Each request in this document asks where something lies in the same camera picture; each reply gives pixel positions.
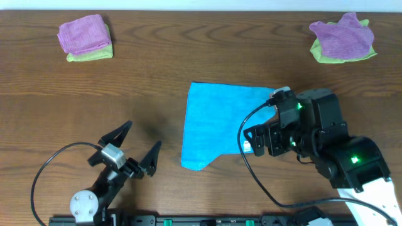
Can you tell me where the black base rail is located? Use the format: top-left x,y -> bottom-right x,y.
48,215 -> 358,226

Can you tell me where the crumpled purple cloth right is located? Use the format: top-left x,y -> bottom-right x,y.
308,12 -> 375,60

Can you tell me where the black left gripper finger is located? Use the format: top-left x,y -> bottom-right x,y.
139,141 -> 162,176
98,121 -> 133,148

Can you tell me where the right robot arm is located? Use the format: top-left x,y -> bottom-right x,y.
237,87 -> 401,225

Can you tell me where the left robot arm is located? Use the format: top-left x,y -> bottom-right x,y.
70,121 -> 162,225

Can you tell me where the left black cable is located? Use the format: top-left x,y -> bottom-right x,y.
30,142 -> 103,226

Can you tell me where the right black cable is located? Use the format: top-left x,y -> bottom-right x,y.
237,99 -> 399,226

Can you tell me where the folded purple cloth left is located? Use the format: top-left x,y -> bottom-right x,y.
57,14 -> 111,55

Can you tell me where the folded green cloth left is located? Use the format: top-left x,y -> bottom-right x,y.
66,43 -> 114,62

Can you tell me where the blue microfibre cloth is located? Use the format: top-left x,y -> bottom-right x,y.
181,82 -> 274,171

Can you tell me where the crumpled green cloth right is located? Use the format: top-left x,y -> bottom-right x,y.
309,19 -> 378,65

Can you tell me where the black cable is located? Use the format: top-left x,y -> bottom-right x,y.
237,99 -> 399,226
30,142 -> 103,226

